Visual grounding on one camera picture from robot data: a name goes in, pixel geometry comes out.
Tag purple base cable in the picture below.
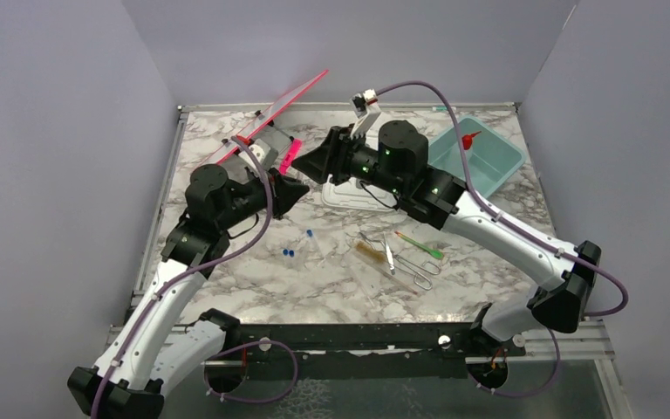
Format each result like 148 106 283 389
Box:
202 339 300 406
466 326 562 400

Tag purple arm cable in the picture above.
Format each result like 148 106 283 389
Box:
89 134 276 419
373 79 630 318

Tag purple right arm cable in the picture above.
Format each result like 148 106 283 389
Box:
373 79 630 318

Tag clear test tube rack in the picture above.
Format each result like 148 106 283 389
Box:
277 237 314 271

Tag metal wire tongs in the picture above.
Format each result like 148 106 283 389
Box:
359 232 441 291

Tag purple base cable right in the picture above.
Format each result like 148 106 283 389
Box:
466 326 562 400

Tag white plastic lid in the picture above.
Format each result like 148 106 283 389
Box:
321 178 396 212

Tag green spatula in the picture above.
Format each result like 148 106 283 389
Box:
395 231 444 260

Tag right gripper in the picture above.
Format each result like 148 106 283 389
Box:
291 125 407 198

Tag pink acrylic stand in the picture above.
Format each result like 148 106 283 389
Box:
203 69 329 164

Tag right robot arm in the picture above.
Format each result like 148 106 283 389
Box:
292 120 601 355

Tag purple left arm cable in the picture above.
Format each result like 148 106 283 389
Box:
89 134 276 419

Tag red capped squeeze bottle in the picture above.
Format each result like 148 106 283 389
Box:
461 131 482 152

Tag clear glass rod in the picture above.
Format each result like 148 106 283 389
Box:
343 256 376 308

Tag teal plastic bin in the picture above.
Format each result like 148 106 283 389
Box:
428 116 526 198

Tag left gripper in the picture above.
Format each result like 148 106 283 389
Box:
217 167 310 231

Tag metal tweezers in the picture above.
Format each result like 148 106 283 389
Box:
382 234 396 276

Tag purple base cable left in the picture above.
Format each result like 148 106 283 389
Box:
202 339 300 406

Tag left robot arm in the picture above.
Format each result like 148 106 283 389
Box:
67 164 310 418

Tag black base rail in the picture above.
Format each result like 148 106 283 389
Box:
199 309 526 390

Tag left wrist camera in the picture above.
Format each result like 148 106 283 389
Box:
241 140 279 170

